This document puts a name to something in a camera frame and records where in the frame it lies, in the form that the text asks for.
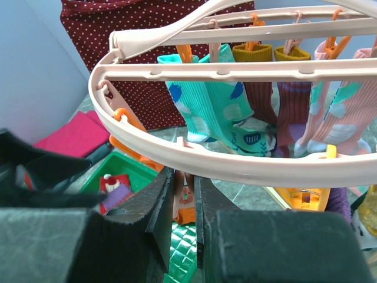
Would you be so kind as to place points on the teal patterned hanging sock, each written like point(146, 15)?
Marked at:
point(192, 101)

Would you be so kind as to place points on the maroon yellow striped sock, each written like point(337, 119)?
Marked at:
point(338, 202)

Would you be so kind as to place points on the red sock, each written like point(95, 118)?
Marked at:
point(108, 183)

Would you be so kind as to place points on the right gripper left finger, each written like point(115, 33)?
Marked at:
point(48, 237)

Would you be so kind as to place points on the maroon purple hanging sock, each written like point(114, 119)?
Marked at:
point(258, 93)

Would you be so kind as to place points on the green plastic tray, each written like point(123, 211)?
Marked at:
point(137, 241)

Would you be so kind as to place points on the folded pink cloth stack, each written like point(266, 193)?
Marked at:
point(84, 136)

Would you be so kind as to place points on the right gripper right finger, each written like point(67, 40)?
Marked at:
point(235, 245)

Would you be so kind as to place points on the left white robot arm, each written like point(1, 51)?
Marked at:
point(45, 170)

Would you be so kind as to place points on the pink round clip hanger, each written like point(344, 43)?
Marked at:
point(215, 160)

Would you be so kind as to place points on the orange sock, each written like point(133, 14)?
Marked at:
point(185, 216)

